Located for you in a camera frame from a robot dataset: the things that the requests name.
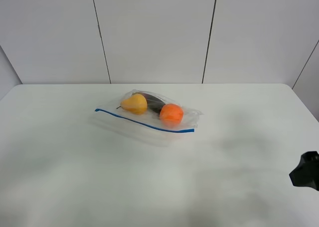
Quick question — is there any orange fruit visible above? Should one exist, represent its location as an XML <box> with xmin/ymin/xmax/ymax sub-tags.
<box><xmin>159</xmin><ymin>103</ymin><xmax>184</xmax><ymax>127</ymax></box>

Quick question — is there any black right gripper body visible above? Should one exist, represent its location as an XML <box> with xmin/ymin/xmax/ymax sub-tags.
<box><xmin>289</xmin><ymin>151</ymin><xmax>319</xmax><ymax>190</ymax></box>

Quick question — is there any yellow pear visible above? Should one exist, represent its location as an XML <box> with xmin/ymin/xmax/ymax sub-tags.
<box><xmin>116</xmin><ymin>93</ymin><xmax>148</xmax><ymax>115</ymax></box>

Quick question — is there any clear zip bag blue seal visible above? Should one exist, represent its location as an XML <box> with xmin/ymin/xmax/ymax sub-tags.
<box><xmin>88</xmin><ymin>88</ymin><xmax>203</xmax><ymax>146</ymax></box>

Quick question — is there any dark purple eggplant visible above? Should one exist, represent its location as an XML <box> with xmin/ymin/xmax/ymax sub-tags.
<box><xmin>138</xmin><ymin>92</ymin><xmax>165</xmax><ymax>115</ymax></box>

